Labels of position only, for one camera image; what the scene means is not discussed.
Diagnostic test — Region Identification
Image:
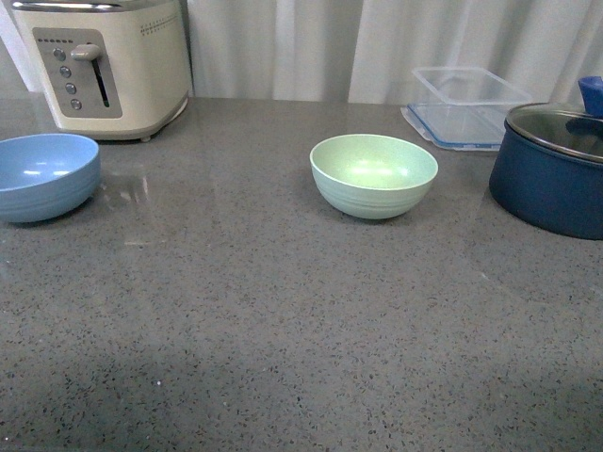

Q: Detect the cream white toaster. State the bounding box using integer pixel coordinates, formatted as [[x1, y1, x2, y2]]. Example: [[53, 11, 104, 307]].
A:
[[11, 1, 191, 140]]

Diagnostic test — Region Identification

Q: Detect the dark blue saucepan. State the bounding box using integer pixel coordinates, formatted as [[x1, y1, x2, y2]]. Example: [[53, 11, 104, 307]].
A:
[[489, 124, 602, 240]]

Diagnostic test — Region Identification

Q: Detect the blue-rimmed container lid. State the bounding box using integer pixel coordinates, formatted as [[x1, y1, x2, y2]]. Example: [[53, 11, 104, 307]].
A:
[[400, 103, 507, 152]]

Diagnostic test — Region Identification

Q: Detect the blue bowl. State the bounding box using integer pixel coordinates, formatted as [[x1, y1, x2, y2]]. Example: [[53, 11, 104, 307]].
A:
[[1, 134, 101, 223]]

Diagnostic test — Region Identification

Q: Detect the white curtain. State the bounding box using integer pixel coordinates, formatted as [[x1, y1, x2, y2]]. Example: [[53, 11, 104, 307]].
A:
[[181, 1, 602, 105]]

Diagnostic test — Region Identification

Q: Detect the clear plastic container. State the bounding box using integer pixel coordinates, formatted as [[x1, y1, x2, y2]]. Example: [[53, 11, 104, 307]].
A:
[[412, 66, 532, 106]]

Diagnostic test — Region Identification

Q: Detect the green bowl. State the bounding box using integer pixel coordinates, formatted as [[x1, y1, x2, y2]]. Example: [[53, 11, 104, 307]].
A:
[[309, 134, 439, 219]]

